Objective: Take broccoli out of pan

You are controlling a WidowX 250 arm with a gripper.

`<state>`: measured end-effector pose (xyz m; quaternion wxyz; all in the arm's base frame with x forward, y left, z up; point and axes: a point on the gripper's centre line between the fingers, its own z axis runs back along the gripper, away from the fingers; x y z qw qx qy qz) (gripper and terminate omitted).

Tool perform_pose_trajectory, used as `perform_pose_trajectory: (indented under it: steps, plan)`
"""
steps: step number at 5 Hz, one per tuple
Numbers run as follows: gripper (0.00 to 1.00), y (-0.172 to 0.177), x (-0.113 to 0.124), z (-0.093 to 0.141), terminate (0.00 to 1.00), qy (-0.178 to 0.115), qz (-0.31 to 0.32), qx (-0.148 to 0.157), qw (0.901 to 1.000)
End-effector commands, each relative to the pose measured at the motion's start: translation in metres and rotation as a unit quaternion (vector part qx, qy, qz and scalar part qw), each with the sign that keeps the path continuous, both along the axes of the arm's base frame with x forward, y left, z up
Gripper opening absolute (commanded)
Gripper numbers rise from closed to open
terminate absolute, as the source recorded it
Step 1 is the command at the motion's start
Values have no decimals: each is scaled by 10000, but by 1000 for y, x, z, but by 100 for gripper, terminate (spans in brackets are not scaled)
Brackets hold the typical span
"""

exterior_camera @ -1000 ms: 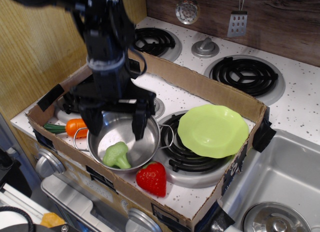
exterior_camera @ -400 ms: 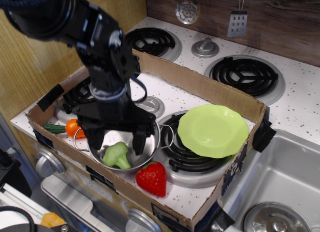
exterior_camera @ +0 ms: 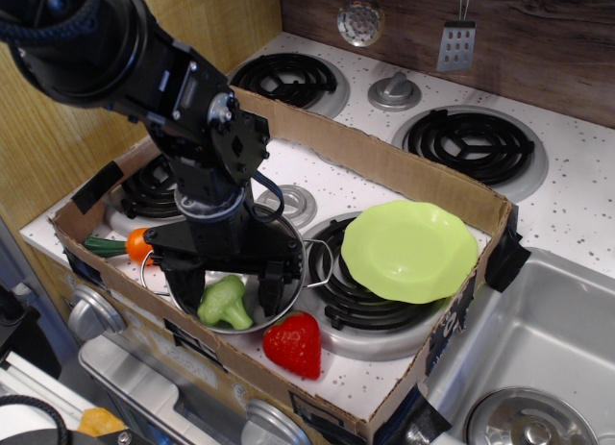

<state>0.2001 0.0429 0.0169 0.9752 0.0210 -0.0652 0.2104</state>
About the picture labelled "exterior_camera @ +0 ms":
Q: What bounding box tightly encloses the silver oven knob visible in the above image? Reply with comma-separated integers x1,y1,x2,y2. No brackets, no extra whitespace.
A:
240,399,311,445
67,284,127,341

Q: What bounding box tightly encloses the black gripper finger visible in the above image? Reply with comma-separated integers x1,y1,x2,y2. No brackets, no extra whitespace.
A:
258,261,298,316
160,262,206,315

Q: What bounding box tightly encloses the yellow sponge piece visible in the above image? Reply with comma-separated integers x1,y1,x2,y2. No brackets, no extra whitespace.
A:
77,408,126,437

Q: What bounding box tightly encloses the right silver oven knob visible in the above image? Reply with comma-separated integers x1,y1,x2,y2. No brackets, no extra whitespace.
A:
240,399,311,445

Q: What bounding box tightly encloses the grey stove knob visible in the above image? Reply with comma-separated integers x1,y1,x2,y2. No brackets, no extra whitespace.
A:
367,72,422,111
257,185,317,229

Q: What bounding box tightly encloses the green toy broccoli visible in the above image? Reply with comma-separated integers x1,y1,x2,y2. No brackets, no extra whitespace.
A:
197,275,254,331

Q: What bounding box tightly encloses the black cable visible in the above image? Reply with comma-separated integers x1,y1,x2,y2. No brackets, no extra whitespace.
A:
0,394,68,445

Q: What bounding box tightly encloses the hanging silver slotted spatula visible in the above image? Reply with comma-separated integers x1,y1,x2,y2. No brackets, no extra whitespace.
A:
436,0,477,73

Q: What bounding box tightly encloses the orange toy carrot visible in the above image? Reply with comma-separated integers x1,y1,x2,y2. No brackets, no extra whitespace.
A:
84,228,153,265

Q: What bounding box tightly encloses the back right black burner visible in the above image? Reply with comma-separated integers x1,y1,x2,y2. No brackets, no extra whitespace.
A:
392,106,549,203

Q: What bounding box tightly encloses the grey centre stove knob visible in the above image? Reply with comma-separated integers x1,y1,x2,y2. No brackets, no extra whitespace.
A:
257,185,317,229

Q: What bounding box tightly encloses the stainless steel pan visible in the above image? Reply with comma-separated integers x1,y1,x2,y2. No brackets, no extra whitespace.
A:
143,203,309,334

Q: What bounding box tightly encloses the light green plastic plate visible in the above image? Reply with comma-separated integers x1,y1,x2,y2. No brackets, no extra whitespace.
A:
341,200,479,305

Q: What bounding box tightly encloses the black burner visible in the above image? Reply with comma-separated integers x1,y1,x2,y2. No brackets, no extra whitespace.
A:
229,53,350,119
392,106,549,203
295,212,449,361
105,155,184,236

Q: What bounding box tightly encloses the hanging silver skimmer ladle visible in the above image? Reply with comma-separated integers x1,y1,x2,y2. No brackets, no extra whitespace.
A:
336,0,385,48

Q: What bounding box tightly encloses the grey back stove knob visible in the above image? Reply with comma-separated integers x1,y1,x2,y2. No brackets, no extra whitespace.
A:
367,72,422,111

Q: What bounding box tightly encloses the back left black burner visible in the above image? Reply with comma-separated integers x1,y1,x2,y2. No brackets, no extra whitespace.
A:
229,53,350,119

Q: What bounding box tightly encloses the left silver oven knob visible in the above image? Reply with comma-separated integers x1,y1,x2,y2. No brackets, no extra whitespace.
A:
67,284,127,341

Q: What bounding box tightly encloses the stainless steel sink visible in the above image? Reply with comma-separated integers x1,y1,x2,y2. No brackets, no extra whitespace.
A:
427,250,614,444

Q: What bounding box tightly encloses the front left black burner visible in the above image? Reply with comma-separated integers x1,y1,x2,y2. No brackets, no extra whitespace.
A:
105,155,184,236

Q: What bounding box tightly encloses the front right black burner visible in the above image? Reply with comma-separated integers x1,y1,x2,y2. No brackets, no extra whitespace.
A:
295,212,449,361

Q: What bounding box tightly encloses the silver oven door handle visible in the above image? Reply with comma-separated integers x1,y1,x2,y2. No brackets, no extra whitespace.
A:
79,336,215,444

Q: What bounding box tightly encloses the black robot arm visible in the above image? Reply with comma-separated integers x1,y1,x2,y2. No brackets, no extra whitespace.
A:
1,0,303,316

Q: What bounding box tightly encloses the brown cardboard fence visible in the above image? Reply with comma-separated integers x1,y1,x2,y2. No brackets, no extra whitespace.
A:
52,91,518,444

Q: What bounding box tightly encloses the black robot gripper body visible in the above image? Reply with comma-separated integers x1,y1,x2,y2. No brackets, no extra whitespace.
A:
143,194,305,278

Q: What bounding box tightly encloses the red toy strawberry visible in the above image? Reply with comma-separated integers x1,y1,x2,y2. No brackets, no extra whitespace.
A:
262,311,322,381

